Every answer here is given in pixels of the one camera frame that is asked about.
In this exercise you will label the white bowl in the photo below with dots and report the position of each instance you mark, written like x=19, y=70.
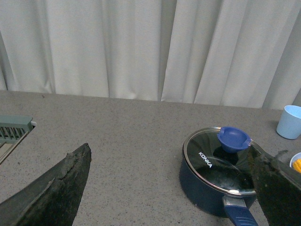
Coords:
x=295, y=157

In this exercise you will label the white curtain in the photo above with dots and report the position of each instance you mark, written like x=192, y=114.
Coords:
x=243, y=53

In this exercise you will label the light blue plastic cup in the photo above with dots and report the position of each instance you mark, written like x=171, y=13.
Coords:
x=289, y=125

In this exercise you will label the yellow corn cob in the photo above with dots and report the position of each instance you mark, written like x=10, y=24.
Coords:
x=296, y=165

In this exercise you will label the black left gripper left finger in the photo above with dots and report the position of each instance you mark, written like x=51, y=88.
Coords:
x=53, y=198

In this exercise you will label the green dish rack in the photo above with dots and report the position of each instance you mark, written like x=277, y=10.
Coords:
x=13, y=130

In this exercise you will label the dark blue saucepan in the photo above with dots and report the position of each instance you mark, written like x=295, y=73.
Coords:
x=214, y=202

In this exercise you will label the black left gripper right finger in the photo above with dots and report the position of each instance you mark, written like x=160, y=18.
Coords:
x=277, y=186

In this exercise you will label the glass pot lid blue knob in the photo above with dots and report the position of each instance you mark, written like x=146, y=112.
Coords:
x=220, y=159

